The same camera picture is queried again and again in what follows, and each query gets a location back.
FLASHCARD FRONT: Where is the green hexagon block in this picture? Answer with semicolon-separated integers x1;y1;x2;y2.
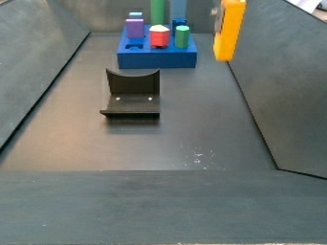
174;25;190;48

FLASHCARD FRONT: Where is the blue shape sorter board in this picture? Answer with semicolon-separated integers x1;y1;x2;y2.
116;26;197;69

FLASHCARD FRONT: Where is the red pentagon block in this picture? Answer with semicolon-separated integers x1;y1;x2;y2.
149;25;169;48

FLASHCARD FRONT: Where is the black curved holder stand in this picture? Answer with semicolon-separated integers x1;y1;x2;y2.
100;70;161;117

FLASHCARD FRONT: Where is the light blue rectangular block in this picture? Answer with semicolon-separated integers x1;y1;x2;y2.
129;11;142;19

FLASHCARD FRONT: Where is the yellow arch block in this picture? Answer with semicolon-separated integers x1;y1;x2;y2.
212;0;246;61

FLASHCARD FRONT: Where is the tall light blue block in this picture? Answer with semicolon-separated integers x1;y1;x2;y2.
169;0;186;19

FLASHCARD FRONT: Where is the dark blue star block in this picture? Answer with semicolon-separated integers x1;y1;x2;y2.
170;18;186;35

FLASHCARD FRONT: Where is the purple square block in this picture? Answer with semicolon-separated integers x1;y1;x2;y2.
125;19;144;38

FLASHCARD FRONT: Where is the tall green cylinder block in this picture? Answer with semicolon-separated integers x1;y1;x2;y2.
150;0;164;25

